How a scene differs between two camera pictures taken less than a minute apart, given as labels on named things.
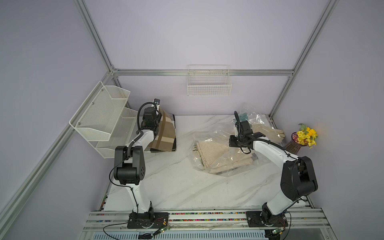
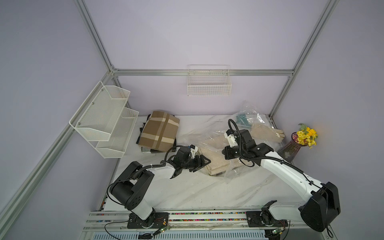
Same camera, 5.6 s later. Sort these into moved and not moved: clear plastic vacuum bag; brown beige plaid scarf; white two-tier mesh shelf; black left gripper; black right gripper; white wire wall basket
Moved: black left gripper; black right gripper
Not moved: brown beige plaid scarf; white two-tier mesh shelf; white wire wall basket; clear plastic vacuum bag
